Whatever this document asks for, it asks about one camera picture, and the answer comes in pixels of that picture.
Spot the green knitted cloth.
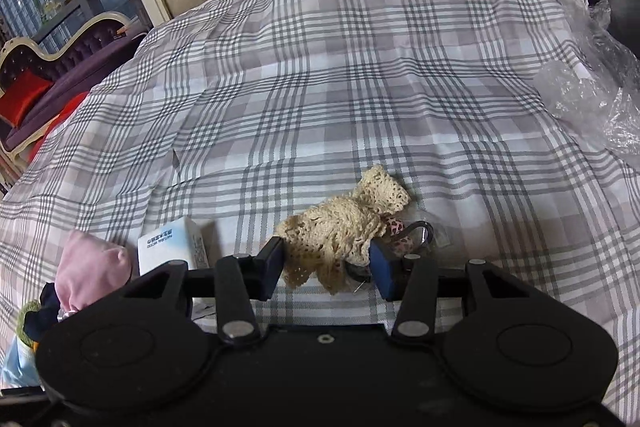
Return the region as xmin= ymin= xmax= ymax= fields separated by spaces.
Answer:
xmin=15 ymin=299 xmax=44 ymax=343

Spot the beige crochet cloth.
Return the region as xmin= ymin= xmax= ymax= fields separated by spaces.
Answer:
xmin=276 ymin=164 xmax=412 ymax=297

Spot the pink leopard print keychain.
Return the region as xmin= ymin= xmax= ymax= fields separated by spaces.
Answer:
xmin=382 ymin=216 xmax=436 ymax=259

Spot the dark blue cloth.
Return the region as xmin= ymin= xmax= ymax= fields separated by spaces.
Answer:
xmin=22 ymin=282 xmax=67 ymax=341

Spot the clear plastic bag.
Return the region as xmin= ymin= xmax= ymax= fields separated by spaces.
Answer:
xmin=532 ymin=0 xmax=640 ymax=168

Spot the white carton box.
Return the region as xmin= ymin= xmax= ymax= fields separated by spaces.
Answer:
xmin=137 ymin=216 xmax=216 ymax=308

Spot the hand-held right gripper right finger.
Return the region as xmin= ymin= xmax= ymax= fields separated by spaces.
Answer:
xmin=369 ymin=239 xmax=542 ymax=341

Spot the red cushion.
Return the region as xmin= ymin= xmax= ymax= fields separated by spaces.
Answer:
xmin=0 ymin=71 xmax=55 ymax=128

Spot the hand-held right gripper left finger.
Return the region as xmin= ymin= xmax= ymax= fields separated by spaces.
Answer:
xmin=120 ymin=236 xmax=287 ymax=345

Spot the purple chaise lounge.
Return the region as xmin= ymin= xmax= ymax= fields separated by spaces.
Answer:
xmin=0 ymin=12 xmax=151 ymax=168

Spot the red cloth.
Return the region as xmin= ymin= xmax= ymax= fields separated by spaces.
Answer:
xmin=25 ymin=91 xmax=92 ymax=162

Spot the light blue cloth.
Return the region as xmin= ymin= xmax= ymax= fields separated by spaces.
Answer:
xmin=2 ymin=336 xmax=44 ymax=389

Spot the grey plaid bed sheet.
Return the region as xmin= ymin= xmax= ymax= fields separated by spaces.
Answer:
xmin=0 ymin=0 xmax=640 ymax=427

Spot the pink cloth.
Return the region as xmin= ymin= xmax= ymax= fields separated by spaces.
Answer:
xmin=54 ymin=229 xmax=133 ymax=311

